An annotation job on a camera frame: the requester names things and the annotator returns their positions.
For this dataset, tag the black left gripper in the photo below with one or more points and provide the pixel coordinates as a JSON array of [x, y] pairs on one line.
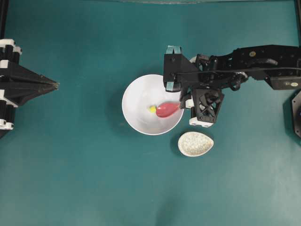
[[15, 95]]

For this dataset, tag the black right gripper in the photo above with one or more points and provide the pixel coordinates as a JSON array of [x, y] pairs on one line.
[[205, 105]]

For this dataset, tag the red spoon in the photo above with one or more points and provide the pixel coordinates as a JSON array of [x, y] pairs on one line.
[[166, 109]]

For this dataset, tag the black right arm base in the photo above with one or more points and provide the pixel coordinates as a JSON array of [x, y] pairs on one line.
[[292, 116]]

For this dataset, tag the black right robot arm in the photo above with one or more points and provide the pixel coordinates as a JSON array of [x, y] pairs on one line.
[[204, 78]]

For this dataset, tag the white round bowl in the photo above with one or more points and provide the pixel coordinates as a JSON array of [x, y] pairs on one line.
[[140, 96]]

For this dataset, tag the speckled egg-shaped dish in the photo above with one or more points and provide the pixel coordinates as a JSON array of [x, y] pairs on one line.
[[194, 144]]

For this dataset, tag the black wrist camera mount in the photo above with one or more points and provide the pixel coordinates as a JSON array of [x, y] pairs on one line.
[[175, 68]]

